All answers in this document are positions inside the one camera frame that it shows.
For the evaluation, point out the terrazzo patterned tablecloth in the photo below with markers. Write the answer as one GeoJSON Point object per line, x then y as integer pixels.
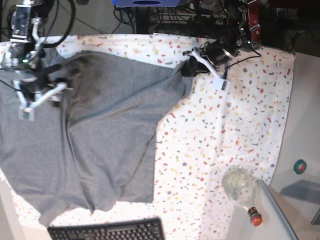
{"type": "Point", "coordinates": [202, 136]}

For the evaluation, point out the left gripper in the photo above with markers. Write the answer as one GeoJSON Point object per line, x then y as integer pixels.
{"type": "Point", "coordinates": [217, 53]}

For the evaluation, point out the black keyboard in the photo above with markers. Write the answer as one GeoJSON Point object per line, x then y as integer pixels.
{"type": "Point", "coordinates": [144, 229]}

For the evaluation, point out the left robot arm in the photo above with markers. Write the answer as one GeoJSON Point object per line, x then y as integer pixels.
{"type": "Point", "coordinates": [242, 34]}

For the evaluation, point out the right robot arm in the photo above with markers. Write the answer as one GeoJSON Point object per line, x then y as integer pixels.
{"type": "Point", "coordinates": [25, 66]}

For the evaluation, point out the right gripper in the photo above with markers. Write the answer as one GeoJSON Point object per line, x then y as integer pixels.
{"type": "Point", "coordinates": [35, 84]}

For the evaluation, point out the grey metal bar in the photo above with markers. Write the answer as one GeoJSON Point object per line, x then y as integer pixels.
{"type": "Point", "coordinates": [275, 225]}

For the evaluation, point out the green tape roll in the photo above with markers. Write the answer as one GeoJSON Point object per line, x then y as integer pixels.
{"type": "Point", "coordinates": [300, 166]}

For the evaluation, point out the clear bottle with orange cap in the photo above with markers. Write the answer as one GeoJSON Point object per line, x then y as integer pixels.
{"type": "Point", "coordinates": [240, 188]}

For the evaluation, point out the grey t-shirt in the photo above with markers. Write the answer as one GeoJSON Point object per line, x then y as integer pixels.
{"type": "Point", "coordinates": [98, 146]}

